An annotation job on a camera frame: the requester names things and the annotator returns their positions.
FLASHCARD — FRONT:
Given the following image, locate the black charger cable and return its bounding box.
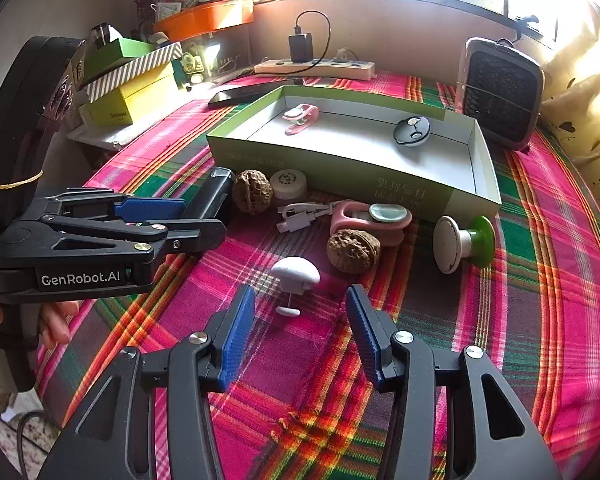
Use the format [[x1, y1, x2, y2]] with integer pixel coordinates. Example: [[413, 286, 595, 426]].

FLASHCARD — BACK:
[[295, 10, 332, 66]]

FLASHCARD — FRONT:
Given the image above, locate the black smartphone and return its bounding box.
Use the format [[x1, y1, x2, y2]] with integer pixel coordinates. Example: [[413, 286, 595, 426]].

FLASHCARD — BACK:
[[208, 85, 303, 107]]

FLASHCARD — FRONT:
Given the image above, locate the black window latch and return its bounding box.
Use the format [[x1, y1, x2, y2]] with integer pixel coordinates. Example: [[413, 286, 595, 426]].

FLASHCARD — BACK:
[[512, 14, 538, 41]]

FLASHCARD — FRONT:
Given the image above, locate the thin black cable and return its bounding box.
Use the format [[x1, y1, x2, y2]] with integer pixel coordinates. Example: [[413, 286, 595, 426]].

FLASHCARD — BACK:
[[16, 410, 63, 480]]

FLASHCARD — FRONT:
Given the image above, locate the green printed card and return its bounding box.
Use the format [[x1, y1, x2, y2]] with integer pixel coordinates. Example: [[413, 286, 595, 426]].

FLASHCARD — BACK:
[[172, 55, 206, 86]]

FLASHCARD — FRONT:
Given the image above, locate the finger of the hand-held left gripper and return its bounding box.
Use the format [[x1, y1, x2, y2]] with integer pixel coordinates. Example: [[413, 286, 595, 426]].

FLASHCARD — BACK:
[[40, 214, 228, 261], [30, 187, 188, 223]]

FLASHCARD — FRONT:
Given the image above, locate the white and green knob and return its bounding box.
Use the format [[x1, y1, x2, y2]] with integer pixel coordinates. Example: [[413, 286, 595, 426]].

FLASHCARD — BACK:
[[432, 215, 495, 275]]

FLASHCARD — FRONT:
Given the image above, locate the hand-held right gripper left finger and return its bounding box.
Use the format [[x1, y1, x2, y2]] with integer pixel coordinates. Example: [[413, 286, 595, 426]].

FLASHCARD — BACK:
[[37, 285, 257, 480]]

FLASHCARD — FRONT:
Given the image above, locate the striped box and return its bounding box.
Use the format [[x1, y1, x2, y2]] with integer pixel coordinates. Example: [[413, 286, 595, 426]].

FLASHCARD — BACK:
[[83, 42, 183, 103]]

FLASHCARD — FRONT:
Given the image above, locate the grey and black heater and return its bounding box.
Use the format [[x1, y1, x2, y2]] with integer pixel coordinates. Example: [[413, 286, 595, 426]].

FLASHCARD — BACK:
[[457, 36, 546, 152]]

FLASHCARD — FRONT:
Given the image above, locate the white mushroom-shaped figure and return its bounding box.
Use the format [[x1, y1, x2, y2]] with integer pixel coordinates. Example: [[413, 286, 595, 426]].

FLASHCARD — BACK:
[[271, 256, 322, 317]]

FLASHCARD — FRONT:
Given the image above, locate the white round jar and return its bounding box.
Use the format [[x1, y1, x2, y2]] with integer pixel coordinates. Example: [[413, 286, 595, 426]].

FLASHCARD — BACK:
[[269, 167, 309, 202]]

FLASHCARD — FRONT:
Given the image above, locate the green and white cardboard box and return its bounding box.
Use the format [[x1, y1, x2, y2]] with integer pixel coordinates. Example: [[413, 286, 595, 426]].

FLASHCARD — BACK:
[[206, 85, 502, 223]]

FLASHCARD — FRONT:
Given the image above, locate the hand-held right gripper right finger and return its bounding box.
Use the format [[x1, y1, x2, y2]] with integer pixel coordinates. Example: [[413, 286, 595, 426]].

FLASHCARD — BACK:
[[345, 284, 563, 480]]

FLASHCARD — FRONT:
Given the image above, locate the brown walnut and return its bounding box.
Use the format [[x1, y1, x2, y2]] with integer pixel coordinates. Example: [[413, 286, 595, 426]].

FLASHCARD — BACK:
[[326, 229, 382, 275], [231, 169, 274, 216]]

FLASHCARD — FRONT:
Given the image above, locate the cream heart-print curtain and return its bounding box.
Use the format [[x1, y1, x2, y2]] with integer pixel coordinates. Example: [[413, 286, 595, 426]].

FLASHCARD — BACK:
[[535, 0, 600, 221]]

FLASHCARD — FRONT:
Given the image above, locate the person's left hand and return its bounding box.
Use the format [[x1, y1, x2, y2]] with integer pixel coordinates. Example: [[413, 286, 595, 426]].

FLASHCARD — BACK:
[[0, 287, 81, 348]]

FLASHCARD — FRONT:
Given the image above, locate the black round case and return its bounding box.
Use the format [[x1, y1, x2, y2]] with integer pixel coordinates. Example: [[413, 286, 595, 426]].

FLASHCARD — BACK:
[[393, 115, 432, 148]]

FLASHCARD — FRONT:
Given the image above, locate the white usb cable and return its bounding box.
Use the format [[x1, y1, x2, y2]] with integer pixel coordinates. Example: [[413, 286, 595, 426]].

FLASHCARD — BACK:
[[276, 200, 338, 234]]

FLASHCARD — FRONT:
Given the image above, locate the dark shiny jar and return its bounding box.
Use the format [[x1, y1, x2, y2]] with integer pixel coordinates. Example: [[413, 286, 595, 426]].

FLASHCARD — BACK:
[[87, 22, 123, 46]]

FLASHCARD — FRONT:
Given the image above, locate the plaid tablecloth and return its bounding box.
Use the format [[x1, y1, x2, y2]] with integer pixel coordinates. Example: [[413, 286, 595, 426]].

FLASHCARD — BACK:
[[32, 72, 600, 480]]

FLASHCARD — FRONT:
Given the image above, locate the black charger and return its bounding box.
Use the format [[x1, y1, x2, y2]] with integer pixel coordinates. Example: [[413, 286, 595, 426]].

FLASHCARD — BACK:
[[288, 33, 313, 63]]

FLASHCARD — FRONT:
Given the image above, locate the orange tray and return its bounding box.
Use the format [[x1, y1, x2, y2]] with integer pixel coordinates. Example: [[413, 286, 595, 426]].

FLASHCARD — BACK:
[[152, 0, 256, 42]]

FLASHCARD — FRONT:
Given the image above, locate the black stapler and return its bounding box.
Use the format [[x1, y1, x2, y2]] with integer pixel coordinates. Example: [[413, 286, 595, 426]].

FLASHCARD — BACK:
[[182, 167, 236, 226]]

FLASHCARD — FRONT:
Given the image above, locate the cream power strip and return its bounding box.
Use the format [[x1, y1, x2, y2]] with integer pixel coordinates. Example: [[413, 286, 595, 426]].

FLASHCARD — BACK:
[[254, 57, 376, 81]]

